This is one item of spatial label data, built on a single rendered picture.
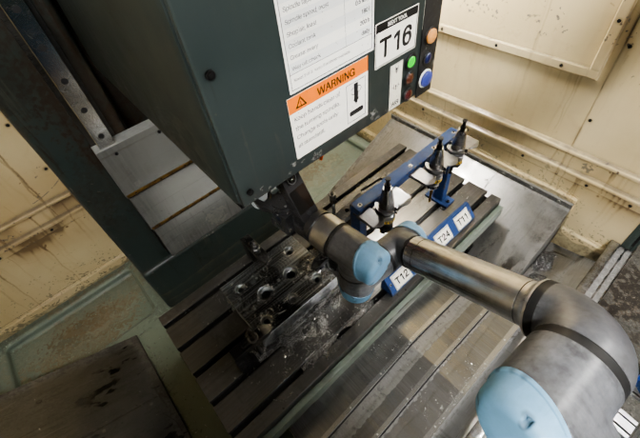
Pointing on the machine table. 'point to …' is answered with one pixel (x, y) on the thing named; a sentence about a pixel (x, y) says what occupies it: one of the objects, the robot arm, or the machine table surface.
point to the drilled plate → (311, 294)
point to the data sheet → (322, 13)
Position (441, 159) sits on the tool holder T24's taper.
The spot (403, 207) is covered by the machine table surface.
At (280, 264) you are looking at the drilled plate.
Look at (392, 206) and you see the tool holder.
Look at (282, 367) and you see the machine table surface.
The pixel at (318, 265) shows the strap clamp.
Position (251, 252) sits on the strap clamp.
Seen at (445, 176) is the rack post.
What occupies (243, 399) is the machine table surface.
